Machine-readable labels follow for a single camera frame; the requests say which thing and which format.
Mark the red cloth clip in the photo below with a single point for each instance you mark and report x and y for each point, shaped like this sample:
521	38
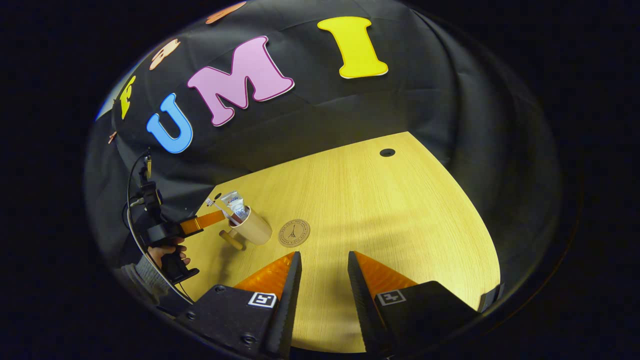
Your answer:
112	136

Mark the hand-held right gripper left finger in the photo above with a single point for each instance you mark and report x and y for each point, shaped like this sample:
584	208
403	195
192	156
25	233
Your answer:
287	310

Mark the white toothpaste tube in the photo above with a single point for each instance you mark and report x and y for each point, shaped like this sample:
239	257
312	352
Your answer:
235	202

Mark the black backdrop cloth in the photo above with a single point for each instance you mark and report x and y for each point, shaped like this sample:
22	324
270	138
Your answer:
425	100

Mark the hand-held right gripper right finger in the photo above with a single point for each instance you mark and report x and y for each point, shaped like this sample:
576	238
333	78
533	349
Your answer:
365	310

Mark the round wooden coaster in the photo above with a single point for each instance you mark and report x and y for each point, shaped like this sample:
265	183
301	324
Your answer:
294	233

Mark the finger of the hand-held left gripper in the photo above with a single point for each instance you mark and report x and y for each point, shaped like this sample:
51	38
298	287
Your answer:
202	221

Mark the black rectangular block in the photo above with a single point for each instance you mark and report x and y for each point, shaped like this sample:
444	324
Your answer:
490	299

